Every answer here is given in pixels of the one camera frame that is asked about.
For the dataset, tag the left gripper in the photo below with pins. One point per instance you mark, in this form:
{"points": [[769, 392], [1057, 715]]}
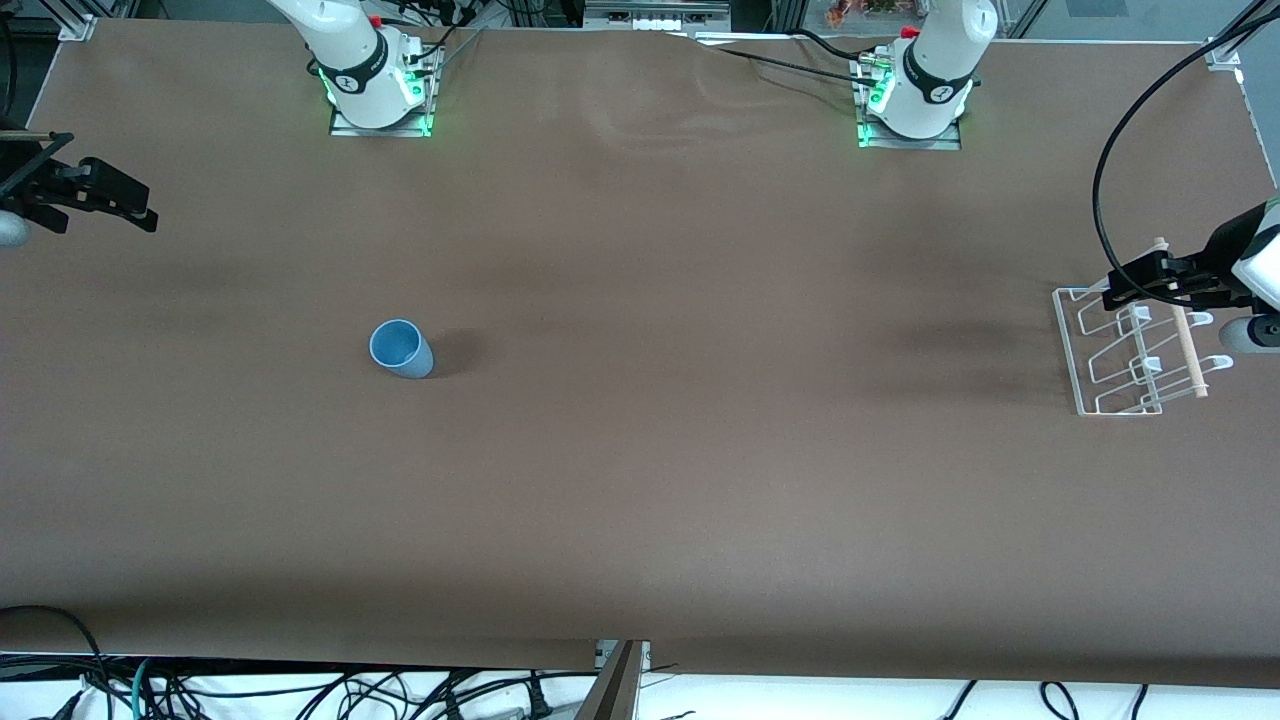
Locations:
{"points": [[1218, 254]]}

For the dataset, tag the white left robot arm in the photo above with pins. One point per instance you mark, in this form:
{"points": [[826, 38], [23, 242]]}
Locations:
{"points": [[930, 70]]}

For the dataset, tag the brown table cover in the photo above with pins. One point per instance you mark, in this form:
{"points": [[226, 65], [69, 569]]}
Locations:
{"points": [[640, 450]]}

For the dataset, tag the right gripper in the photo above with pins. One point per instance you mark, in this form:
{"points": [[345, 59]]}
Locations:
{"points": [[30, 180]]}

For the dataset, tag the blue plastic cup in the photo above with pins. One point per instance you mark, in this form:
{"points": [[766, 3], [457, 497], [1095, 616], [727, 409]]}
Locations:
{"points": [[400, 350]]}

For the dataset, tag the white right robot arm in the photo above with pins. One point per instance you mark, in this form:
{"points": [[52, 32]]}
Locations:
{"points": [[350, 60]]}

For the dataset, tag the white rack with wooden rod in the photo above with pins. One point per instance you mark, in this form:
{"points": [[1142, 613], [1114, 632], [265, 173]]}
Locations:
{"points": [[1190, 360]]}

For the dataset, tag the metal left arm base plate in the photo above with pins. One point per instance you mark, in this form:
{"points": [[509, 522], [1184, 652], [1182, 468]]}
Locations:
{"points": [[945, 144]]}

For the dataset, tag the white power strip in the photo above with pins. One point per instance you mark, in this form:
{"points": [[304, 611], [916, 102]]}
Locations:
{"points": [[655, 18]]}

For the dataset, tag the aluminium profile post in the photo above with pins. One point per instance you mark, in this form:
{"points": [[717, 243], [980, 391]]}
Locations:
{"points": [[615, 690]]}

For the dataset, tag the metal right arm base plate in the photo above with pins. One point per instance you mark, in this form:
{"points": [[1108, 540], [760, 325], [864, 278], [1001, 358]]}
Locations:
{"points": [[400, 130]]}

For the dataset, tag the orange objects pile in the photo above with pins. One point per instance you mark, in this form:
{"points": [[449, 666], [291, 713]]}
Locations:
{"points": [[860, 10]]}

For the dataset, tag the metal corner bracket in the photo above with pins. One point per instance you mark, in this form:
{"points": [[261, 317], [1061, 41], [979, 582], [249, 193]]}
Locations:
{"points": [[78, 28], [1222, 55]]}

